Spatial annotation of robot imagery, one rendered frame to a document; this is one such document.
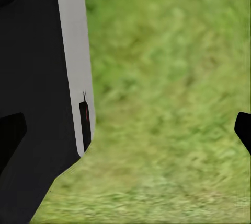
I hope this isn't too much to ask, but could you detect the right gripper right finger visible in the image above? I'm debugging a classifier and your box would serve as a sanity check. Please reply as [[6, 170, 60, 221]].
[[234, 112, 251, 154]]

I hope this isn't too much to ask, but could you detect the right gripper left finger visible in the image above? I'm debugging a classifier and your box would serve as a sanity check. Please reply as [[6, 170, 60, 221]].
[[0, 112, 27, 175]]

